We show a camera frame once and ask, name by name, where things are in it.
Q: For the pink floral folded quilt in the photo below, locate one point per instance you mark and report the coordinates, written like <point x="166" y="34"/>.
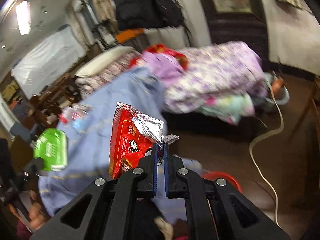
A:
<point x="88" y="85"/>

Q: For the red blanket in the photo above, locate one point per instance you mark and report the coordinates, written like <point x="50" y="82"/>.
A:
<point x="160" y="48"/>

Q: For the black hanging jacket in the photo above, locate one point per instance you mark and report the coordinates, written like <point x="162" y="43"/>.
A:
<point x="147" y="14"/>

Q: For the blue checked bed sheet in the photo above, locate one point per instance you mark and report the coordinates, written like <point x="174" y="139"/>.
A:
<point x="88" y="150"/>

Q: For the white plastic cover sheet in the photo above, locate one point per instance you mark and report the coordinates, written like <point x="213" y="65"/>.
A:
<point x="47" y="61"/>

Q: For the red snack bag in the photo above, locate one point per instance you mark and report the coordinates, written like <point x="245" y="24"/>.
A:
<point x="133" y="134"/>

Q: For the person's left hand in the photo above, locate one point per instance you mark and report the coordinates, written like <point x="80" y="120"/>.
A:
<point x="36" y="216"/>

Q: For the blue face mask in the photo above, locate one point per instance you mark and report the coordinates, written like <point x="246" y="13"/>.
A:
<point x="80" y="125"/>

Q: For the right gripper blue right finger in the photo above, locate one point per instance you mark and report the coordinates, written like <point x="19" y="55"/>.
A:
<point x="166" y="167"/>

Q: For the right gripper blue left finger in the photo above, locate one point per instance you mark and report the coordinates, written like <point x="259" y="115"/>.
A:
<point x="155" y="149"/>

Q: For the orange box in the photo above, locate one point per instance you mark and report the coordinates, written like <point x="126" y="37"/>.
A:
<point x="129" y="34"/>

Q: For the ceiling light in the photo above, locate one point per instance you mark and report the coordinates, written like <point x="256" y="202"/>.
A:
<point x="23" y="17"/>

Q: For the blue plastic basin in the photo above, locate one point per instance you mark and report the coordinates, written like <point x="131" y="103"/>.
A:
<point x="283" y="97"/>

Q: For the lilac garment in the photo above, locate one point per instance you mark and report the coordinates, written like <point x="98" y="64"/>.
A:
<point x="165" y="67"/>

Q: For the red plastic trash basket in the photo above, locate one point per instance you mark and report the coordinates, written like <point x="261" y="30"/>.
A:
<point x="214" y="175"/>

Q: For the purple floral quilt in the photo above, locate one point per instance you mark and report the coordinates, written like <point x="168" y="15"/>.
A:
<point x="213" y="71"/>

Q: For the white pillow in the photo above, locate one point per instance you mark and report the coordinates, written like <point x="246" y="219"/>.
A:
<point x="100" y="62"/>

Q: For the pastel green pink blanket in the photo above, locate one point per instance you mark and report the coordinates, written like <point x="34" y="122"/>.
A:
<point x="230" y="108"/>

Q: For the dark carved wooden cabinet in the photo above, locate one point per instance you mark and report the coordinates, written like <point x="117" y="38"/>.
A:
<point x="238" y="20"/>

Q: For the brown pot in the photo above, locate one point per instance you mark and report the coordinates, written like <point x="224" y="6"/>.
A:
<point x="277" y="85"/>

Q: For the green tissue pack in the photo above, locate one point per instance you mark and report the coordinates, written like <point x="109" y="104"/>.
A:
<point x="51" y="147"/>

